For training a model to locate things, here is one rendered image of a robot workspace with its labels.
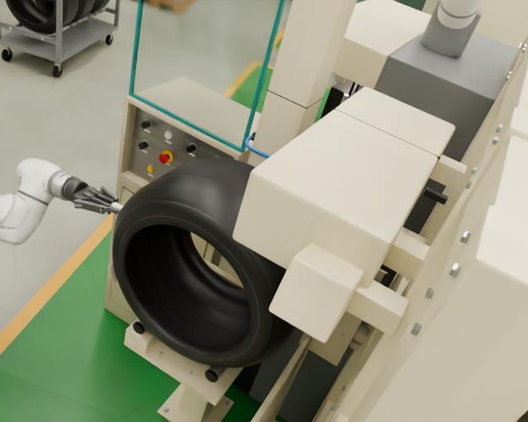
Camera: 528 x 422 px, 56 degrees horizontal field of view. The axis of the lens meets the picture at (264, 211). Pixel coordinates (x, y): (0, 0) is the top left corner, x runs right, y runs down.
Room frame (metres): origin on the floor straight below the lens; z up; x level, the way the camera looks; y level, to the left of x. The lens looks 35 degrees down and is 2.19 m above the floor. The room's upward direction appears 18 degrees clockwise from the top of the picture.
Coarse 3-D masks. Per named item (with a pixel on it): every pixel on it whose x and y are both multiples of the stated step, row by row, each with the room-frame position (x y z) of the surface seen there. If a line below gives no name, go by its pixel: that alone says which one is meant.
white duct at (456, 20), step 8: (440, 0) 1.78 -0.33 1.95; (448, 0) 1.71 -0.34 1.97; (456, 0) 1.69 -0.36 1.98; (464, 0) 1.68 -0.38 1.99; (472, 0) 1.68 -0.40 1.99; (480, 0) 1.71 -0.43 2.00; (440, 8) 1.77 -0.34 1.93; (448, 8) 1.73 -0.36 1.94; (456, 8) 1.71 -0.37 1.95; (464, 8) 1.70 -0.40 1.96; (472, 8) 1.71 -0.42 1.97; (440, 16) 1.77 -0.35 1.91; (448, 16) 1.74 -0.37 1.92; (456, 16) 1.72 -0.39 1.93; (464, 16) 1.72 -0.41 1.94; (472, 16) 1.74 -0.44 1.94; (448, 24) 1.76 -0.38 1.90; (456, 24) 1.75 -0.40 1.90; (464, 24) 1.75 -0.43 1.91
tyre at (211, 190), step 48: (144, 192) 1.05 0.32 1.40; (192, 192) 1.01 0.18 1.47; (240, 192) 1.06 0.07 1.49; (144, 240) 1.20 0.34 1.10; (192, 240) 1.31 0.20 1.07; (144, 288) 1.11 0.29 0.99; (192, 288) 1.23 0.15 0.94; (192, 336) 1.05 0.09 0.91; (240, 336) 1.08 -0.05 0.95; (288, 336) 0.93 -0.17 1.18
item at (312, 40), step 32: (320, 0) 1.33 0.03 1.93; (352, 0) 1.39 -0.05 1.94; (288, 32) 1.35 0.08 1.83; (320, 32) 1.32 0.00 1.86; (288, 64) 1.34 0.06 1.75; (320, 64) 1.32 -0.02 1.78; (288, 96) 1.33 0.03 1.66; (320, 96) 1.40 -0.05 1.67; (288, 128) 1.32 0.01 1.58; (256, 160) 1.34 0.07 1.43; (192, 416) 1.33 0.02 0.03
